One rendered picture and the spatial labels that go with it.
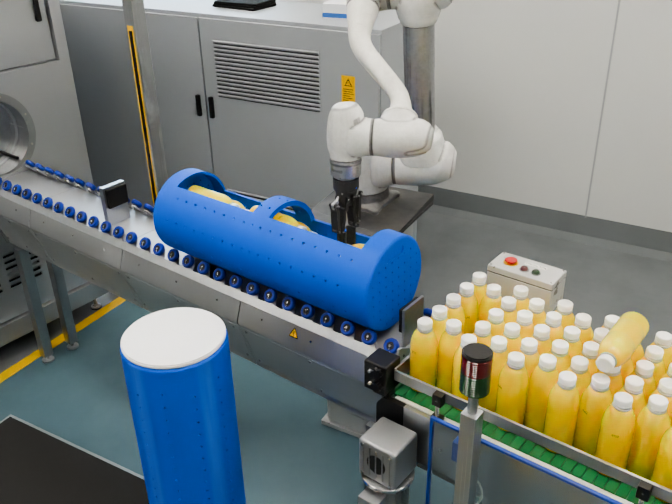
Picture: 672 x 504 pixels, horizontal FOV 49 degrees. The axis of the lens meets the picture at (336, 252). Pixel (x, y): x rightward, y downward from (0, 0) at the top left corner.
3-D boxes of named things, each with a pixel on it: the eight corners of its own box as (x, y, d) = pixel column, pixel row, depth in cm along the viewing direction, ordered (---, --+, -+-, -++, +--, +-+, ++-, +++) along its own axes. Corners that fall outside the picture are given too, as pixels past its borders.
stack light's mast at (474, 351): (466, 398, 161) (471, 338, 153) (492, 409, 157) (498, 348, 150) (451, 413, 156) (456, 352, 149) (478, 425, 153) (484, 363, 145)
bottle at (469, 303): (448, 339, 215) (452, 284, 206) (472, 339, 215) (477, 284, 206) (451, 353, 209) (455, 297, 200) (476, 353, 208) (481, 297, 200)
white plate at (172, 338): (222, 362, 184) (223, 366, 185) (228, 304, 209) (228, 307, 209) (110, 369, 183) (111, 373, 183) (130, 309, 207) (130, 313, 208)
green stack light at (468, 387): (468, 376, 158) (469, 357, 156) (495, 387, 154) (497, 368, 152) (453, 391, 154) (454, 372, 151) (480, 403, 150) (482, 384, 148)
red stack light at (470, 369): (469, 357, 156) (470, 342, 154) (497, 368, 152) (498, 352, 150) (454, 372, 151) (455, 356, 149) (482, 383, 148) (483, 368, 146)
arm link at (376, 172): (349, 176, 279) (345, 121, 267) (397, 177, 275) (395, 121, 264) (342, 195, 265) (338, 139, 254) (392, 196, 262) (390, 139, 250)
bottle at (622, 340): (618, 309, 179) (589, 345, 166) (648, 312, 174) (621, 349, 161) (621, 335, 181) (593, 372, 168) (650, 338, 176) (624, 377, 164)
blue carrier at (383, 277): (219, 227, 271) (209, 156, 256) (422, 302, 223) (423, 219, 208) (160, 261, 252) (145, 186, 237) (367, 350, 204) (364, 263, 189)
